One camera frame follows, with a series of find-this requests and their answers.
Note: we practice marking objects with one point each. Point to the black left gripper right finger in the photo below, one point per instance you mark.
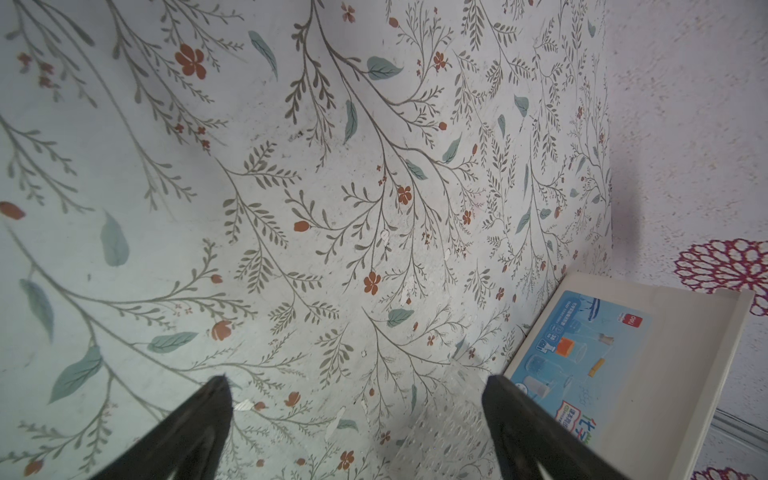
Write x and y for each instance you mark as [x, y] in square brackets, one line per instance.
[530, 444]

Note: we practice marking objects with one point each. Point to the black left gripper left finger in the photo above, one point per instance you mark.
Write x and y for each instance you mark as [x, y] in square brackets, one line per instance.
[188, 444]

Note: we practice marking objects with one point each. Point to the white plastic storage bin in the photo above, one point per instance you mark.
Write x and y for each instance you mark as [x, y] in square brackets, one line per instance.
[634, 372]

